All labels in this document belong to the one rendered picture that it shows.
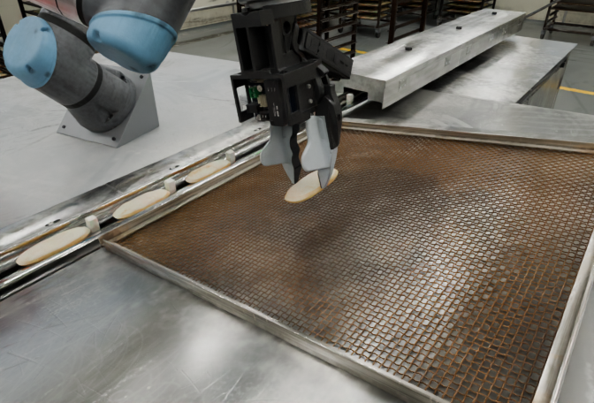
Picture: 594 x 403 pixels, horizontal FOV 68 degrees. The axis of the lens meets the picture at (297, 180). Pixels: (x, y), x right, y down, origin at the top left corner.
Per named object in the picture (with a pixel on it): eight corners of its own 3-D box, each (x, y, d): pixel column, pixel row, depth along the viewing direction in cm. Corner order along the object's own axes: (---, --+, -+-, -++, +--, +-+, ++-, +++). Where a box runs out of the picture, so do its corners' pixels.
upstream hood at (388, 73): (481, 25, 203) (484, 5, 199) (521, 29, 193) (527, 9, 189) (323, 95, 118) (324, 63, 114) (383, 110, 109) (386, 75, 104)
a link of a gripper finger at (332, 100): (308, 152, 52) (288, 79, 49) (316, 147, 53) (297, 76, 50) (342, 149, 49) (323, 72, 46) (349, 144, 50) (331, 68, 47)
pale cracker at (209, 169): (222, 159, 85) (221, 154, 84) (235, 165, 83) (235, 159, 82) (180, 179, 78) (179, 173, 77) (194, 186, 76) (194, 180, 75)
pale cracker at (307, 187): (321, 169, 60) (320, 162, 59) (345, 172, 58) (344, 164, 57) (277, 201, 53) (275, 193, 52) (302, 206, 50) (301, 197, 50)
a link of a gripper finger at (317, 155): (300, 204, 50) (277, 127, 47) (327, 183, 54) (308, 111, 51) (323, 205, 48) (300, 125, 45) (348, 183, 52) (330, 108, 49)
